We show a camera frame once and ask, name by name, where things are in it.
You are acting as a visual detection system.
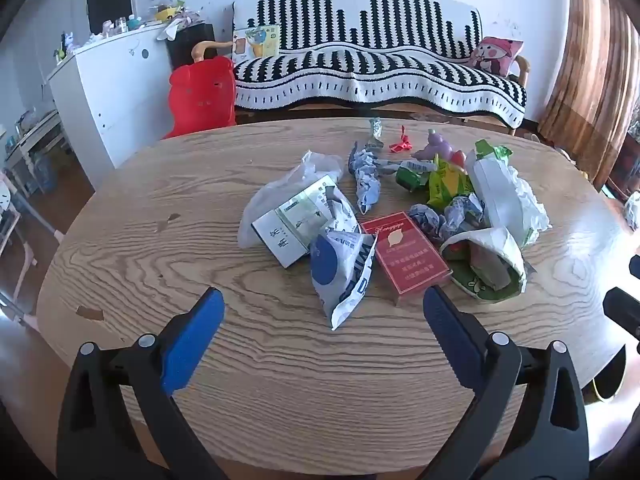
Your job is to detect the clutter of small toys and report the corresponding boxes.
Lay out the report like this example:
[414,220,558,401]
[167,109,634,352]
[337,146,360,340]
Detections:
[54,2,202,58]

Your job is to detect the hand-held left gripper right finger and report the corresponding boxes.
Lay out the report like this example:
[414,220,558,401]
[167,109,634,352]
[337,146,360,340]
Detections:
[422,284,591,480]

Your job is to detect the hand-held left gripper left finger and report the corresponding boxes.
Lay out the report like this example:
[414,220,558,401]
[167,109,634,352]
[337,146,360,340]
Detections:
[56,287,226,480]

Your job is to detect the black box speaker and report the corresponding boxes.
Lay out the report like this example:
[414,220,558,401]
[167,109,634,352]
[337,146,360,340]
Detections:
[165,22,217,72]

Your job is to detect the white folding rack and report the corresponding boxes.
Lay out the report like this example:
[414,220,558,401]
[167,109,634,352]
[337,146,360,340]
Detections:
[0,170,67,322]

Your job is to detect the purple toy figure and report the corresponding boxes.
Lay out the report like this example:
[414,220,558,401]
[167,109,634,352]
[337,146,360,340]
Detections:
[411,129,469,166]

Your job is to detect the crushed green white paper cup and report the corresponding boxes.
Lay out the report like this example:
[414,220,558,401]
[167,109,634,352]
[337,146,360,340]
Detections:
[439,226,529,303]

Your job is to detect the brown curtain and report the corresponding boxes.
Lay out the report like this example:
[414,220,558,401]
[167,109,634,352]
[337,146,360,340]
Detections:
[537,0,640,192]

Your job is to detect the black white patterned blanket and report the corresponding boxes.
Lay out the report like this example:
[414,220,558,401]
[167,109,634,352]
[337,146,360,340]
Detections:
[231,0,529,129]

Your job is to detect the white medicine box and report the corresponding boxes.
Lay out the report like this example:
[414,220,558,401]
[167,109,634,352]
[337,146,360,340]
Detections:
[251,175,346,269]

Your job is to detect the blue water bottle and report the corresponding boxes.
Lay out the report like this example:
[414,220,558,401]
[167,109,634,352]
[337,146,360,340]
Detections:
[32,152,59,194]

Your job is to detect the red small wrapper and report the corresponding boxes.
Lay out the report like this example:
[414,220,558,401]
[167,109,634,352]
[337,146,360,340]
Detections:
[389,125,415,154]

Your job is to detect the wooden sofa frame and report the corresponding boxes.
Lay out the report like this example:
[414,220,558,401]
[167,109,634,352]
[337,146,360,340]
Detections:
[191,39,532,137]

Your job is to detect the green white torn packet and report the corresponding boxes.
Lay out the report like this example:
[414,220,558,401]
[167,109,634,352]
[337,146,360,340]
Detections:
[472,139,515,171]

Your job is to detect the blue white plastic wrapper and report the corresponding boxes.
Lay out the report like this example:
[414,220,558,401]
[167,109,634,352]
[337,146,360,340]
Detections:
[310,225,377,331]

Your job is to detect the yellow green snack packet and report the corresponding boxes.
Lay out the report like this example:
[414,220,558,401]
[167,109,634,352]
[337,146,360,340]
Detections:
[425,162,477,214]

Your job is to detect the small white side table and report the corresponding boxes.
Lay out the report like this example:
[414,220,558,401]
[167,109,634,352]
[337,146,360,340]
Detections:
[2,109,72,197]

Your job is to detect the white cabinet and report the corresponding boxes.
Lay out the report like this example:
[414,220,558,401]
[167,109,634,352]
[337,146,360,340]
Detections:
[46,22,177,192]

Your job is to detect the crumpled foil wrapper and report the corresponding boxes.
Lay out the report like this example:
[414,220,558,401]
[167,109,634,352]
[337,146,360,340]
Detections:
[442,194,487,237]
[407,203,447,244]

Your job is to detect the red plastic chair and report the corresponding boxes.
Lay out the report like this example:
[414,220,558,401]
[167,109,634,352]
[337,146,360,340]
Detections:
[161,56,238,140]

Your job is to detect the black trash can gold rim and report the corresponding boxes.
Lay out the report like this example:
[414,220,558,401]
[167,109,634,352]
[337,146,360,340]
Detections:
[592,374,627,403]

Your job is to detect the clear plastic bag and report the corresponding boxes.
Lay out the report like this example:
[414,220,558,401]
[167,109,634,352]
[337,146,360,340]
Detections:
[237,150,347,252]

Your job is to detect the pink cartoon cushion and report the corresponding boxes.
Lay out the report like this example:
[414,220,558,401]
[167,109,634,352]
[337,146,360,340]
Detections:
[467,36,525,77]

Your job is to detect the red cigarette box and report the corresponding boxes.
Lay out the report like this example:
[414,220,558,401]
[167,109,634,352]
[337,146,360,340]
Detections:
[360,211,453,307]

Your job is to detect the crumpled printed paper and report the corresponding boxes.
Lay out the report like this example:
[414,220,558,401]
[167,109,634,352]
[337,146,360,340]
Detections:
[321,185,359,236]

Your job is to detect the children's picture book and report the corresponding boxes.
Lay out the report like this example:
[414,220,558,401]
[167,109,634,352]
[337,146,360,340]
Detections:
[232,25,282,64]

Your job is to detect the dark green snack packet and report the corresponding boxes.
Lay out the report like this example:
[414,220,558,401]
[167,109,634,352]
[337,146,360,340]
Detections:
[396,157,437,192]

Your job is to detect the long crumpled blue white wrapper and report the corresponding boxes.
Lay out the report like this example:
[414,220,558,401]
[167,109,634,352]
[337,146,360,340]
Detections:
[348,141,402,215]

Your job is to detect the white paper bag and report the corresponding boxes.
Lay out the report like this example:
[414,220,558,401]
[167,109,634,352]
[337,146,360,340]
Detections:
[467,156,552,249]

